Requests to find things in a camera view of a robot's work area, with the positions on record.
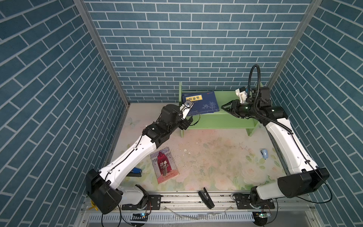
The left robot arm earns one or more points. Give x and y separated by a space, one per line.
104 188

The black clip on rail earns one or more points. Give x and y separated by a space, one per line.
206 199

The blue black stapler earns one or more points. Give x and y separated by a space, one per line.
135 172

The blue book yellow label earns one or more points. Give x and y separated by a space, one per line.
203 102

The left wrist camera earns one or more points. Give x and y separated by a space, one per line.
185 108

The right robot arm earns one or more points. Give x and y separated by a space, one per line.
303 175

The small blue white mouse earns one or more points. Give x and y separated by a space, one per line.
264 153

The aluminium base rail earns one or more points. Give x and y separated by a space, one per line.
186 209

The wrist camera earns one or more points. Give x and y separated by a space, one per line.
185 108
242 94

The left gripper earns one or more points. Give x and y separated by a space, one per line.
185 123

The red illustrated book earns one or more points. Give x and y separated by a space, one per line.
164 165

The green two-tier shelf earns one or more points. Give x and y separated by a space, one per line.
222 119

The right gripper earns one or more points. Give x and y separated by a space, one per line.
234 106

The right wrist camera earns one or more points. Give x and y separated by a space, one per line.
242 94

